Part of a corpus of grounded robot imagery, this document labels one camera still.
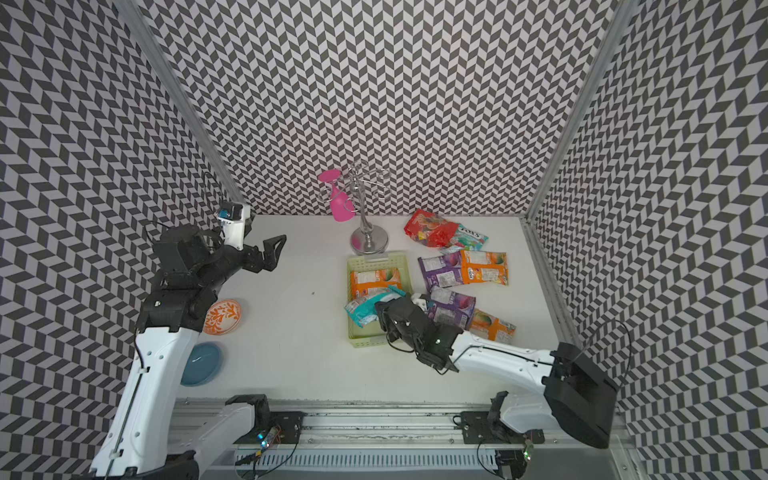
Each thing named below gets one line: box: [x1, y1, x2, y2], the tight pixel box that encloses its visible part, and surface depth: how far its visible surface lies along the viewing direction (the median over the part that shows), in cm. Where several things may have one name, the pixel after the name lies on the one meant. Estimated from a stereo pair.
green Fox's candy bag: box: [454, 223, 489, 251], surface depth 110 cm
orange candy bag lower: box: [470, 308, 517, 344], surface depth 91 cm
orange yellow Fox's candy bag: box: [349, 267, 403, 299], surface depth 101 cm
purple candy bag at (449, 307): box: [427, 288, 476, 331], surface depth 93 cm
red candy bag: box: [404, 208, 460, 247], surface depth 110 cm
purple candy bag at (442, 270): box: [417, 250, 463, 291], surface depth 101 cm
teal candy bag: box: [344, 284, 406, 328], surface depth 79 cm
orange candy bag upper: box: [460, 250, 509, 286], surface depth 101 cm
